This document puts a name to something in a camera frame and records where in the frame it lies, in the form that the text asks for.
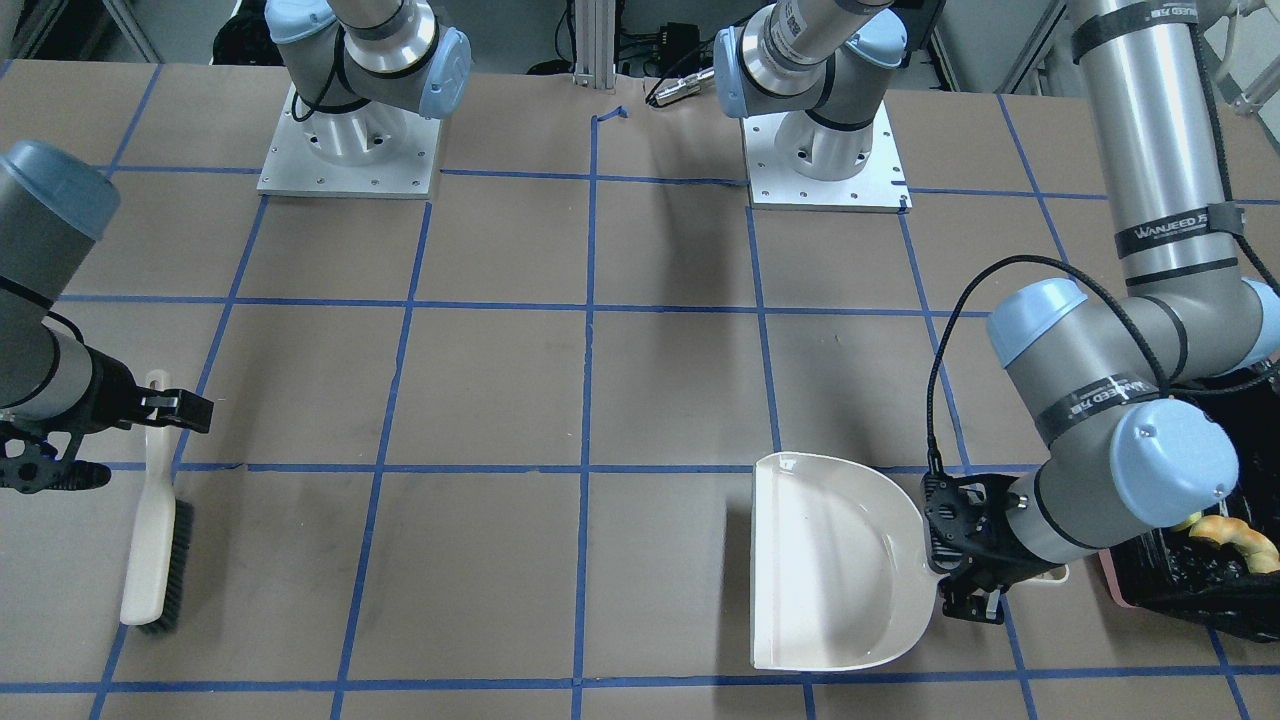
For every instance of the bin with black bag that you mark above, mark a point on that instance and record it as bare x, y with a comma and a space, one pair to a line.
1166, 571

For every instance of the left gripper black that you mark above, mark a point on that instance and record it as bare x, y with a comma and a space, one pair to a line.
1003, 556

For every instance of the beige hand brush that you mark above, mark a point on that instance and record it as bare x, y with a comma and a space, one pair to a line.
163, 527

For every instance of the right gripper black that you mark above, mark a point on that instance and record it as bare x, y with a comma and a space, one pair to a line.
112, 392

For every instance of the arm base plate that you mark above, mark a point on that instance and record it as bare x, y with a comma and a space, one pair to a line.
376, 152
794, 164

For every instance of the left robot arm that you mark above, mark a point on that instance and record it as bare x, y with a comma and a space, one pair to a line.
1109, 382

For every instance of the toy croissant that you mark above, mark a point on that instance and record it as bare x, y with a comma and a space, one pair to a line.
1258, 551

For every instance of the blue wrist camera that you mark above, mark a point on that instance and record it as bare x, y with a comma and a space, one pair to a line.
31, 464

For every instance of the yellow green sponge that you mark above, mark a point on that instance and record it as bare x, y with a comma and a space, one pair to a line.
1187, 523

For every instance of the beige plastic dustpan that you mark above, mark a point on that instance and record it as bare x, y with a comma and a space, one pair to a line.
840, 579

